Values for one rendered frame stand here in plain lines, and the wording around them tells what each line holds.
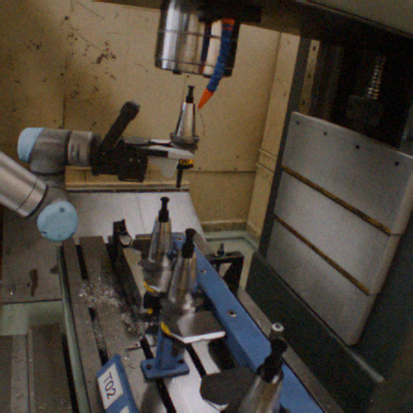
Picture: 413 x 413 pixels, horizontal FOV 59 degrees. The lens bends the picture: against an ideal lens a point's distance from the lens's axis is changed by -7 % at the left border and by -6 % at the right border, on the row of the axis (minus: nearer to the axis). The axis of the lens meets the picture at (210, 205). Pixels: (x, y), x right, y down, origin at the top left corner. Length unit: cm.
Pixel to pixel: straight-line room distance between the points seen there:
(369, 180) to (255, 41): 120
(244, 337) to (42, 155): 54
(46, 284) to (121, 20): 112
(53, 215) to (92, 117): 112
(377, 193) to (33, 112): 138
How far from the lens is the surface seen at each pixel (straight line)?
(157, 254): 62
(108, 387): 82
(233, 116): 200
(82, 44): 176
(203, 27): 72
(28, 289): 158
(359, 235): 101
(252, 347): 50
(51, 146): 83
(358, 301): 104
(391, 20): 62
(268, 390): 37
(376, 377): 109
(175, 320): 53
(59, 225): 73
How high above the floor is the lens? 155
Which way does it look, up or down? 22 degrees down
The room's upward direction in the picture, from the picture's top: 9 degrees clockwise
